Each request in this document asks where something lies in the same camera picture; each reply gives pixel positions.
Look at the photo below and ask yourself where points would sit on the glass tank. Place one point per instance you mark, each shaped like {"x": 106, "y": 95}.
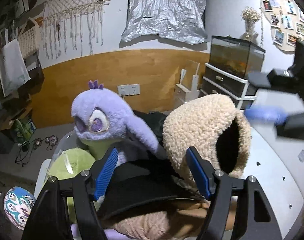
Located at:
{"x": 229, "y": 55}

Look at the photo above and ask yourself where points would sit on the wall photo collage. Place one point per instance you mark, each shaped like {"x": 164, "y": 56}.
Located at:
{"x": 279, "y": 7}

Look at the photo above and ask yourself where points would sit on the macrame wall hanging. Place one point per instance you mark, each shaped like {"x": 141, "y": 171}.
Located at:
{"x": 74, "y": 0}

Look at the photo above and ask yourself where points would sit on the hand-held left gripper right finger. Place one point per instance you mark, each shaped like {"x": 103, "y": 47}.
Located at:
{"x": 198, "y": 172}

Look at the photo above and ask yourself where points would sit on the clear plastic container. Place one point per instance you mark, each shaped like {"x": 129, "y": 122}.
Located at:
{"x": 57, "y": 150}

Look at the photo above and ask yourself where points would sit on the dried flower vase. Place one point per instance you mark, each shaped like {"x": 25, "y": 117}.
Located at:
{"x": 250, "y": 30}

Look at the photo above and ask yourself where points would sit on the colourful patterned ball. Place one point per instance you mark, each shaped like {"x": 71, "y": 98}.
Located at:
{"x": 17, "y": 207}

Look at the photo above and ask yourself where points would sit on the white hanging bag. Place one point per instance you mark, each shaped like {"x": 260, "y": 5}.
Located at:
{"x": 13, "y": 67}

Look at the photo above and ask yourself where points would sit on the white wooden stand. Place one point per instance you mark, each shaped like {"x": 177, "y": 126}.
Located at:
{"x": 189, "y": 92}

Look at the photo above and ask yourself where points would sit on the silver foil sheet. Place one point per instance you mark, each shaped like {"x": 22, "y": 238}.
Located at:
{"x": 164, "y": 10}

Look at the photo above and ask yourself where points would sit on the white frame drawer unit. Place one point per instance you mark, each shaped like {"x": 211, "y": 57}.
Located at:
{"x": 224, "y": 80}

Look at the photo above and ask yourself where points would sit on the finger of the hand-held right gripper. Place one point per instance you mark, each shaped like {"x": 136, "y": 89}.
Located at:
{"x": 267, "y": 115}
{"x": 277, "y": 78}

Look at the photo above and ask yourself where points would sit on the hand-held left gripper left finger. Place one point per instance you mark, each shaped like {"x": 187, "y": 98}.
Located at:
{"x": 107, "y": 172}

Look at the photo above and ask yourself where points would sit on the black round hat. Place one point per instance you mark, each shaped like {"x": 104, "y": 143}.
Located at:
{"x": 142, "y": 187}

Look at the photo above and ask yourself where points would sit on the black cloth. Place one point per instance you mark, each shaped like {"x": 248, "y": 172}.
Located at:
{"x": 152, "y": 122}

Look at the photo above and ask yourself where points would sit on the woven wall basket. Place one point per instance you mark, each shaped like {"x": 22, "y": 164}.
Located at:
{"x": 28, "y": 40}

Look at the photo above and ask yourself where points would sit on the white wall socket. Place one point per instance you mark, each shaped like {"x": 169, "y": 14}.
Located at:
{"x": 129, "y": 89}

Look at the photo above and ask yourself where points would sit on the green box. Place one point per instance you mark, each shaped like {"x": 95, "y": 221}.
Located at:
{"x": 23, "y": 128}

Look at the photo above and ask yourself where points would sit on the clear adhesive wall hook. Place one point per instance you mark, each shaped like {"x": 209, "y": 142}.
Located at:
{"x": 302, "y": 155}

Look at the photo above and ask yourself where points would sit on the purple and green plush toy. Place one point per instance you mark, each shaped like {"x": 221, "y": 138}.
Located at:
{"x": 104, "y": 105}

